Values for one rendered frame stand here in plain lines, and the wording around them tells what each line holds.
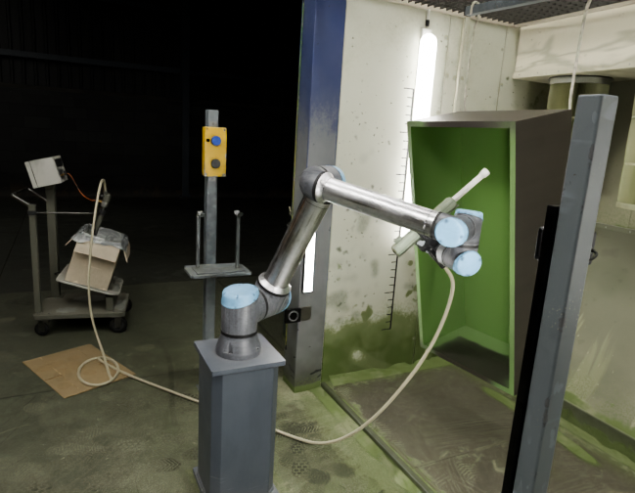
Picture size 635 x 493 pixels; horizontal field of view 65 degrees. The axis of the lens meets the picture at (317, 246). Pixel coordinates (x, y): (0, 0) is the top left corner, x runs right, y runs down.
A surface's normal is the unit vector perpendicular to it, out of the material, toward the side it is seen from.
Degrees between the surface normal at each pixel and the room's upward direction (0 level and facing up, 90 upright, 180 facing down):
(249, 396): 90
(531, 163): 90
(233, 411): 90
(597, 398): 57
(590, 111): 90
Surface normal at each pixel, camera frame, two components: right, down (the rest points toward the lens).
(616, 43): -0.90, 0.04
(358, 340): 0.44, 0.22
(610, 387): -0.72, -0.50
